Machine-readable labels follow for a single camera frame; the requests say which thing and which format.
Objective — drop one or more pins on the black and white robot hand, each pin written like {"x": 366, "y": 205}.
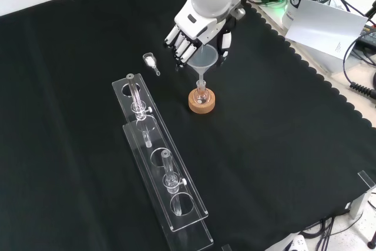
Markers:
{"x": 202, "y": 27}

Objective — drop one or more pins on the clear plastic funnel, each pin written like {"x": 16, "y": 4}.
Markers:
{"x": 202, "y": 57}

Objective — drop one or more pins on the glass weighing funnel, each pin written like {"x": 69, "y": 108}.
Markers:
{"x": 149, "y": 60}

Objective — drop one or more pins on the small glass round-bottom flask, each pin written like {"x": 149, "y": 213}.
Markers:
{"x": 202, "y": 95}

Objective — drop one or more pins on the clear acrylic funnel stand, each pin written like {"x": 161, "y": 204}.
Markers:
{"x": 152, "y": 140}

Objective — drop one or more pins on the black cloth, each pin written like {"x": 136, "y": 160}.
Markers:
{"x": 264, "y": 115}

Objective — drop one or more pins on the pale board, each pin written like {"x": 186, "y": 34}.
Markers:
{"x": 323, "y": 27}

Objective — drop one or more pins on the black power adapter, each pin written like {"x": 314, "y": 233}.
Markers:
{"x": 367, "y": 38}

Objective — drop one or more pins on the white power strip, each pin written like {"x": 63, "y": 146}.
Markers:
{"x": 296, "y": 243}

